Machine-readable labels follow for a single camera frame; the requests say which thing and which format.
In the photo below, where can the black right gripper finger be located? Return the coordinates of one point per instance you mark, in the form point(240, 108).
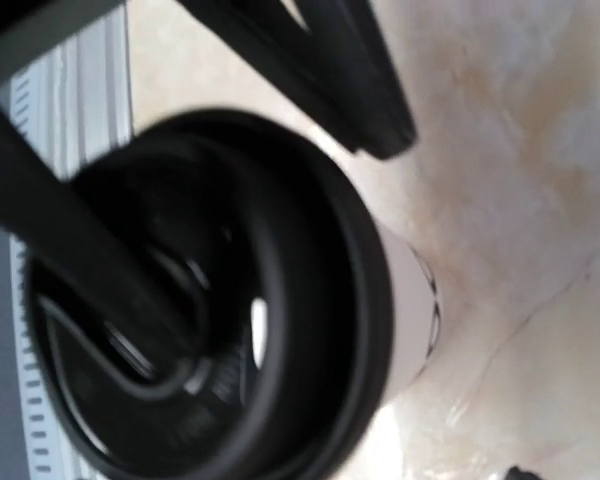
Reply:
point(517, 473)

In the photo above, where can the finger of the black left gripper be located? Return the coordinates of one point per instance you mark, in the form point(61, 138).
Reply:
point(66, 235)
point(331, 62)

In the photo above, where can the single black cup lid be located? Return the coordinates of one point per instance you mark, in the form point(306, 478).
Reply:
point(264, 244)

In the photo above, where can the front aluminium frame rail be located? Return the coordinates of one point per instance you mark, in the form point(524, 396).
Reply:
point(64, 102)

